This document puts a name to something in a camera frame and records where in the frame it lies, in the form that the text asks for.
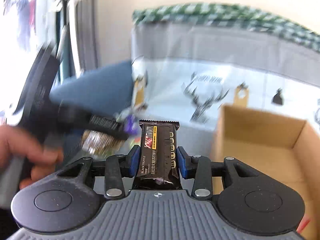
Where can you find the person's left hand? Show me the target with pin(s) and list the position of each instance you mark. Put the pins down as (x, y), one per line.
(16, 141)

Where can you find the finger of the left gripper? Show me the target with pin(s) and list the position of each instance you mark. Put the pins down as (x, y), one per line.
(108, 126)

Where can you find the grey deer print sofa cover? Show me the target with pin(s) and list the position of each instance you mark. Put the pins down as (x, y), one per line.
(275, 75)

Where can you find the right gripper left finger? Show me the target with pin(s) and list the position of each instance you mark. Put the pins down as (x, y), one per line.
(65, 200)

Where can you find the grey window curtain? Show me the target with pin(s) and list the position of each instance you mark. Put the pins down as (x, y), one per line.
(75, 37)

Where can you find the black truffle chocolate bar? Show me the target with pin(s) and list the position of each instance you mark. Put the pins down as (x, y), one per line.
(158, 165)

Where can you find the brown cardboard box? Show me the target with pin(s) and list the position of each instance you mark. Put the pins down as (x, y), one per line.
(285, 148)

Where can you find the round puffed grain snack pack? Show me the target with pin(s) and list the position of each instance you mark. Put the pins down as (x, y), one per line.
(100, 145)

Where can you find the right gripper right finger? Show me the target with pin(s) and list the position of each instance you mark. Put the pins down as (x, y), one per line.
(244, 197)

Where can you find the purple snack bar wrapper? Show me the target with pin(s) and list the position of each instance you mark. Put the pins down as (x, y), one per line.
(130, 124)

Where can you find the green checkered cloth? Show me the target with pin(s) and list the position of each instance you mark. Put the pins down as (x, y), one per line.
(231, 16)

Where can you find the blue sofa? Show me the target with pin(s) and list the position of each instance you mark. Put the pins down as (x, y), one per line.
(107, 91)

